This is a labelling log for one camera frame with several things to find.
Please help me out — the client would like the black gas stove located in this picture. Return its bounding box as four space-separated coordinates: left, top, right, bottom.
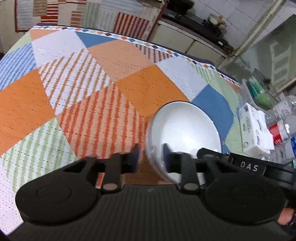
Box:
162 9 234 54

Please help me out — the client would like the water bottle red label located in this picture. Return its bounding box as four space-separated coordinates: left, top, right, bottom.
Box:
265 114 296 146

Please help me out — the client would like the colourful checkered tablecloth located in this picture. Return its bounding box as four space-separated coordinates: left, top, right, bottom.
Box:
1 26 242 234

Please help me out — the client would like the clear water bottle white cap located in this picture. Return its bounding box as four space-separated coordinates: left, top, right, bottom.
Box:
273 95 296 118

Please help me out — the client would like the water bottle blue label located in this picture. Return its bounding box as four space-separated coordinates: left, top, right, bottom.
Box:
269 137 295 165

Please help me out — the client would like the white base cabinet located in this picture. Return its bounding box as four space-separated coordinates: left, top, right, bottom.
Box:
149 19 227 66

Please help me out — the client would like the white tissue pack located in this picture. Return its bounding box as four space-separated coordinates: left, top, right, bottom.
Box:
239 102 274 159

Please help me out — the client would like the white ribbed bowl black rim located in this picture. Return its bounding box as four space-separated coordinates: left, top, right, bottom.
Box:
145 101 222 184

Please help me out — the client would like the patchwork covered counter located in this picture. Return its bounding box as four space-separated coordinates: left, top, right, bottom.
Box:
15 0 167 40

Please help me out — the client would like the green plastic basket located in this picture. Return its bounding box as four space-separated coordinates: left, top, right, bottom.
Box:
246 68 280 110

